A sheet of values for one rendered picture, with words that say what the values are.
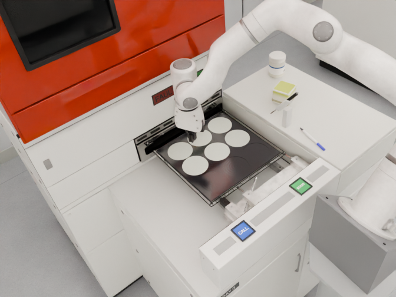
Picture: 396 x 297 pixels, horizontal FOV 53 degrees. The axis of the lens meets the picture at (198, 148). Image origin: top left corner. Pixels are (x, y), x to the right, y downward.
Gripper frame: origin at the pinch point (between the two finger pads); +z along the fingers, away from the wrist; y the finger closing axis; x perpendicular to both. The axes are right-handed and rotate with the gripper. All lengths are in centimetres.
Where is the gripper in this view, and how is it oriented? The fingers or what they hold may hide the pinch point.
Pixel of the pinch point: (192, 136)
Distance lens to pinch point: 149.6
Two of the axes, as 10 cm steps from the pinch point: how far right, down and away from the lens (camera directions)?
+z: 0.8, 7.0, 7.1
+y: 9.1, 2.4, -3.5
